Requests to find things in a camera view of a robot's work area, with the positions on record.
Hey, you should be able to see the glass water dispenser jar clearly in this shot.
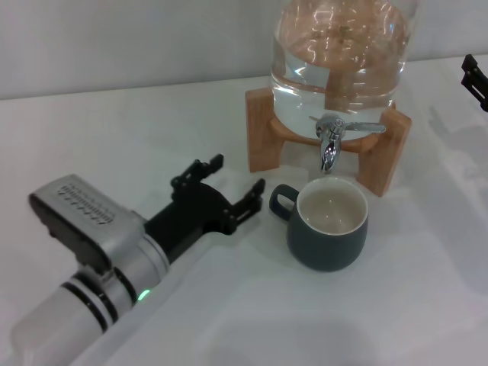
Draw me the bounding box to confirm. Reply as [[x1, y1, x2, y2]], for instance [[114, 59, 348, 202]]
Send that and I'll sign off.
[[268, 0, 415, 139]]

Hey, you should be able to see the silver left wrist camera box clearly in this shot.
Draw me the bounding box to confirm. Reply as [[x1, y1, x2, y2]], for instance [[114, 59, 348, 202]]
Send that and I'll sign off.
[[28, 174, 146, 274]]

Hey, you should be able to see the chrome dispenser faucet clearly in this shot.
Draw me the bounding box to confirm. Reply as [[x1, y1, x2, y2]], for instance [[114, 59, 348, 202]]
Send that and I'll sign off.
[[309, 113, 387, 175]]

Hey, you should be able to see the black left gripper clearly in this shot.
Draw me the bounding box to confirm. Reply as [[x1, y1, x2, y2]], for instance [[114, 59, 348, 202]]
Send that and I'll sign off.
[[143, 152, 267, 265]]

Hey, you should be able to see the wooden dispenser stand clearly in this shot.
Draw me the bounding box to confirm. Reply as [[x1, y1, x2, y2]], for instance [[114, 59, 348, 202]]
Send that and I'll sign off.
[[245, 86, 413, 198]]

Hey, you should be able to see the dark teal ceramic mug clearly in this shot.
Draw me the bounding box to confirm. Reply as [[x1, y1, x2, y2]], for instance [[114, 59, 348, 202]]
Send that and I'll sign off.
[[268, 178, 370, 273]]

